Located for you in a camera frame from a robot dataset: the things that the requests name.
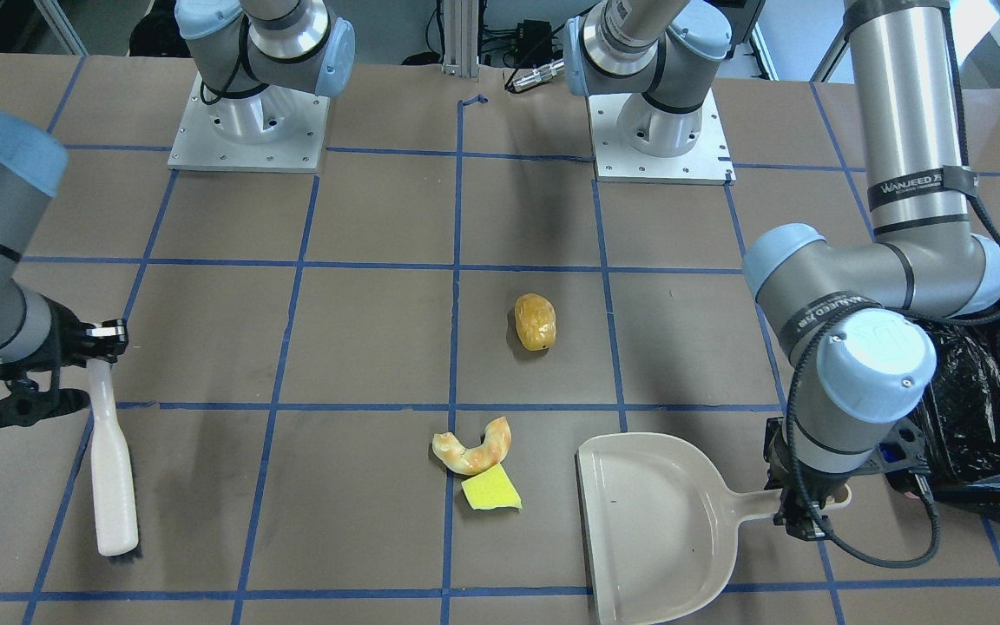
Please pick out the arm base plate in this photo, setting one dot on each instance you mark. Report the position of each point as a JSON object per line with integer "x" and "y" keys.
{"x": 277, "y": 131}
{"x": 636, "y": 143}

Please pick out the white hand brush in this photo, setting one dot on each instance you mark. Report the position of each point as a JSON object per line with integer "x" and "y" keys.
{"x": 112, "y": 474}

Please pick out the orange peel piece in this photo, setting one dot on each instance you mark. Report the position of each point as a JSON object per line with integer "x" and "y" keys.
{"x": 472, "y": 461}

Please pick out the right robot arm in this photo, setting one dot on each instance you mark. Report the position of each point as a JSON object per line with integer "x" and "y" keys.
{"x": 248, "y": 53}

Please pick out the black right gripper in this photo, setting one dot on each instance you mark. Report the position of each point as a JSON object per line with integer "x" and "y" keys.
{"x": 63, "y": 335}

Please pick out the yellow sponge piece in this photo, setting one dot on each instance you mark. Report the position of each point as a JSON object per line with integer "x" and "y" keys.
{"x": 491, "y": 489}

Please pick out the pink bin with black bag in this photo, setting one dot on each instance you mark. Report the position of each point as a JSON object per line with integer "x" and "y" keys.
{"x": 960, "y": 417}

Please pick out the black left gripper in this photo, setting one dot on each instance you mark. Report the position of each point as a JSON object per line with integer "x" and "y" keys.
{"x": 799, "y": 509}

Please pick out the yellow crumpled paper ball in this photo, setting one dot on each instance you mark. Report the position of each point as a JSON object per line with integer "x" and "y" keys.
{"x": 535, "y": 322}

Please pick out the beige plastic dustpan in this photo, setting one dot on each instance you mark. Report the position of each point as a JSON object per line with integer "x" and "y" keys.
{"x": 671, "y": 521}

